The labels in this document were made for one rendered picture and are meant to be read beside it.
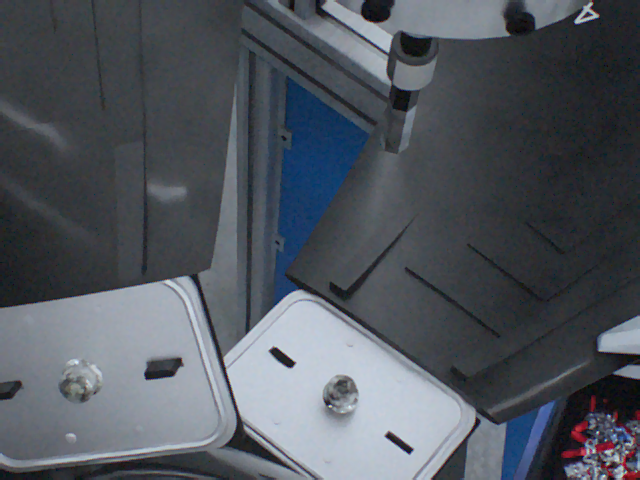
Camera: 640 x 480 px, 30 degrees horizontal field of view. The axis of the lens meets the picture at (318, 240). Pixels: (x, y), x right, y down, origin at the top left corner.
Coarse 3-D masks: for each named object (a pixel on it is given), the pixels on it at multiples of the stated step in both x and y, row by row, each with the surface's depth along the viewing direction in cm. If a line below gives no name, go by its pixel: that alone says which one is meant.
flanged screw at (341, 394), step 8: (336, 376) 44; (344, 376) 44; (328, 384) 44; (336, 384) 44; (344, 384) 44; (352, 384) 44; (328, 392) 44; (336, 392) 44; (344, 392) 45; (352, 392) 44; (328, 400) 44; (336, 400) 44; (344, 400) 44; (352, 400) 44; (336, 408) 44; (344, 408) 44; (352, 408) 44
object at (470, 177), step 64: (448, 64) 53; (512, 64) 54; (576, 64) 54; (448, 128) 52; (512, 128) 52; (576, 128) 52; (384, 192) 50; (448, 192) 50; (512, 192) 50; (576, 192) 50; (320, 256) 48; (384, 256) 48; (448, 256) 48; (512, 256) 48; (576, 256) 49; (384, 320) 46; (448, 320) 47; (512, 320) 47; (576, 320) 48; (448, 384) 45; (512, 384) 45; (576, 384) 46
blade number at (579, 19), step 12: (600, 0) 56; (576, 12) 55; (588, 12) 56; (600, 12) 56; (612, 12) 56; (564, 24) 55; (576, 24) 55; (588, 24) 55; (600, 24) 55; (588, 36) 55
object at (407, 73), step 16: (400, 32) 26; (400, 48) 26; (416, 48) 26; (432, 48) 26; (400, 64) 26; (416, 64) 26; (432, 64) 26; (400, 80) 26; (416, 80) 26; (400, 96) 27; (416, 96) 27; (400, 112) 28; (384, 128) 29; (400, 128) 28; (384, 144) 29; (400, 144) 29
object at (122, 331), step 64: (0, 320) 38; (64, 320) 38; (128, 320) 37; (192, 320) 37; (128, 384) 38; (192, 384) 38; (0, 448) 40; (64, 448) 40; (128, 448) 39; (192, 448) 39
